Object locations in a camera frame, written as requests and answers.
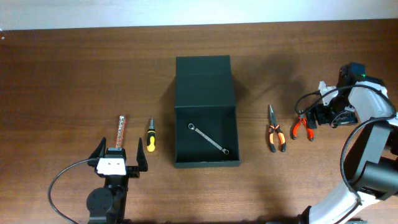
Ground black camera cable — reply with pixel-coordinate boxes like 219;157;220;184
47;157;100;224
294;84;397;121

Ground silver ring spanner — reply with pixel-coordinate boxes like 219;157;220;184
188;123;229;155

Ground orange handled metal file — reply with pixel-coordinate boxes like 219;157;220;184
116;115;126;148

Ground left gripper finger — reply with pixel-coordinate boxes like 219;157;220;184
89;137;106;159
136;138;149;172

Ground black left camera cable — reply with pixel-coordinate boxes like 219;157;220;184
47;157;100;224

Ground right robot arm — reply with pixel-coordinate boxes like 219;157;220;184
295;62;397;223

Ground orange black long-nose pliers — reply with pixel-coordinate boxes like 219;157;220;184
268;105;287;153

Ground black right camera cable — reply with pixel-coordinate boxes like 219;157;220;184
294;84;397;121

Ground black open box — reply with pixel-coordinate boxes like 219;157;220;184
174;55;240;169

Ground red small cutting pliers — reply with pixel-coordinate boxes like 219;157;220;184
290;111;315;142

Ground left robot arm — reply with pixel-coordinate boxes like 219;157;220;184
86;138;148;223

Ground yellow black screwdriver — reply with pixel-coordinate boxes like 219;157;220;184
146;118;155;152

